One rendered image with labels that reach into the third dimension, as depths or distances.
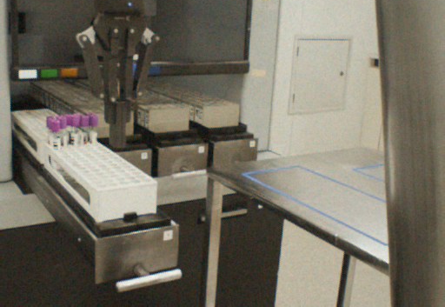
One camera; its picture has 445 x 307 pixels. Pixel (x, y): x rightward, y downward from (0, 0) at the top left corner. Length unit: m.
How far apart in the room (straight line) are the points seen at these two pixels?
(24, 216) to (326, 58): 2.34
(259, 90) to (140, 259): 0.78
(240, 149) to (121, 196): 0.61
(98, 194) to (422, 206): 0.62
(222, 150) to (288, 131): 1.79
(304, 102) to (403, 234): 2.91
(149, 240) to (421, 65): 0.64
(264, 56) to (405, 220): 1.26
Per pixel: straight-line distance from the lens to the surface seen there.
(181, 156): 1.25
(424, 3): 0.19
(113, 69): 0.77
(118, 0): 0.75
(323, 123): 3.25
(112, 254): 0.77
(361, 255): 0.77
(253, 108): 1.45
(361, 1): 3.33
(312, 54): 3.09
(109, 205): 0.78
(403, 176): 0.20
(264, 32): 1.44
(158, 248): 0.80
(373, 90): 3.42
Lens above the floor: 1.13
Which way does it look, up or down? 15 degrees down
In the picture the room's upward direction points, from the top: 2 degrees clockwise
